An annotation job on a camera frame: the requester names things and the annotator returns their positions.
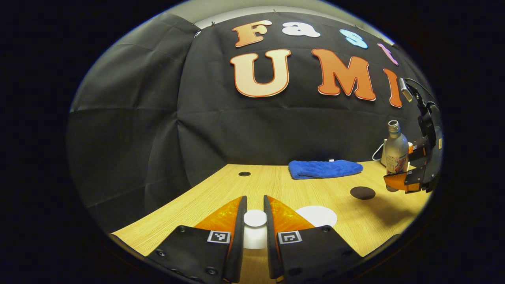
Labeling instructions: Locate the white teacup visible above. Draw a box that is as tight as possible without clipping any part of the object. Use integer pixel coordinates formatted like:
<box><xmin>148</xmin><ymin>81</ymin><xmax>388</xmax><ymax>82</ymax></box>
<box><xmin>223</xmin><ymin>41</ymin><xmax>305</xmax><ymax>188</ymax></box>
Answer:
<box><xmin>243</xmin><ymin>226</ymin><xmax>269</xmax><ymax>250</ymax></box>

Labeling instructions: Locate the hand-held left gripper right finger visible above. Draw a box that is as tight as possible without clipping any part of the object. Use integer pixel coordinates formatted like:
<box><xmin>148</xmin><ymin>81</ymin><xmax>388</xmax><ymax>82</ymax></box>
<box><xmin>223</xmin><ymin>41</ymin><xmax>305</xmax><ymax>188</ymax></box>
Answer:
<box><xmin>263</xmin><ymin>195</ymin><xmax>363</xmax><ymax>284</ymax></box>

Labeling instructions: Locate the white round mat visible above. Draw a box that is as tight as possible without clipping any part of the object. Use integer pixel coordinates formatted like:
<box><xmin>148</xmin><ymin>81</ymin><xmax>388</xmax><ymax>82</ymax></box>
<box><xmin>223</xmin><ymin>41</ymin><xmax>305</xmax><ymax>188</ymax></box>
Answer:
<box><xmin>295</xmin><ymin>205</ymin><xmax>338</xmax><ymax>228</ymax></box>

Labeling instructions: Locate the white teacup lid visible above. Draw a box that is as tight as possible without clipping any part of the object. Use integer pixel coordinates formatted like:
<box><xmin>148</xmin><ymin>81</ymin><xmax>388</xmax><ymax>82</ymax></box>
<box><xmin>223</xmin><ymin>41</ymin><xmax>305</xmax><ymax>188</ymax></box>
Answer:
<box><xmin>244</xmin><ymin>209</ymin><xmax>267</xmax><ymax>228</ymax></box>

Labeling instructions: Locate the blue towel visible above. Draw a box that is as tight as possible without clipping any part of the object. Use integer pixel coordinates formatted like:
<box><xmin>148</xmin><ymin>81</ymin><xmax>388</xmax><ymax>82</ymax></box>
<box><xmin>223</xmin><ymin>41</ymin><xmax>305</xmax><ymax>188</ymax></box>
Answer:
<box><xmin>288</xmin><ymin>159</ymin><xmax>364</xmax><ymax>180</ymax></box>

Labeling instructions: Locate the dark round coaster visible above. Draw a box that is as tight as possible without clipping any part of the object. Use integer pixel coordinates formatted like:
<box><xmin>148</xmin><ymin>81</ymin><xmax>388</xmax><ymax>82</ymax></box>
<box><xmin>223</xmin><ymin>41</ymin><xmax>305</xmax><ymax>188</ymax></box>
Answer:
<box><xmin>350</xmin><ymin>186</ymin><xmax>376</xmax><ymax>200</ymax></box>

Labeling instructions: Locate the black backdrop cloth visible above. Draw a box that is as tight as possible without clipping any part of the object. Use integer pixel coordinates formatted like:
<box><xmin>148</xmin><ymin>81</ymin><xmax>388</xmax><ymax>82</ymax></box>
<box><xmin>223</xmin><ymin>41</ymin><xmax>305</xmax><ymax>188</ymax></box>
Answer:
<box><xmin>67</xmin><ymin>8</ymin><xmax>438</xmax><ymax>233</ymax></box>

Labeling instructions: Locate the black cable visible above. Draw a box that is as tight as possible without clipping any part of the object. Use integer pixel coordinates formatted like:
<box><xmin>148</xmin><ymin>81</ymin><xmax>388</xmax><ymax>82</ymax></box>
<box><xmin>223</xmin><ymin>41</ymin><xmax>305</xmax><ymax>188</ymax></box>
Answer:
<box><xmin>399</xmin><ymin>77</ymin><xmax>434</xmax><ymax>104</ymax></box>

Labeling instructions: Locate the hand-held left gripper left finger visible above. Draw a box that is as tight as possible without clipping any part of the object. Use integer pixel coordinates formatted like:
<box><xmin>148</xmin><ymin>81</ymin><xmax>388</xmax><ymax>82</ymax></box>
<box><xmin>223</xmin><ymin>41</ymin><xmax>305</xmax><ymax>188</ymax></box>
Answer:
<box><xmin>147</xmin><ymin>195</ymin><xmax>248</xmax><ymax>284</ymax></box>

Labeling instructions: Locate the silver water bottle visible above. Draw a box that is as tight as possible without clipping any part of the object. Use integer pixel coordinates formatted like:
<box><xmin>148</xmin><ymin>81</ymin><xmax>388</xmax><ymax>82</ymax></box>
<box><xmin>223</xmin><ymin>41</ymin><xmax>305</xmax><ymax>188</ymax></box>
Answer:
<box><xmin>385</xmin><ymin>120</ymin><xmax>410</xmax><ymax>192</ymax></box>

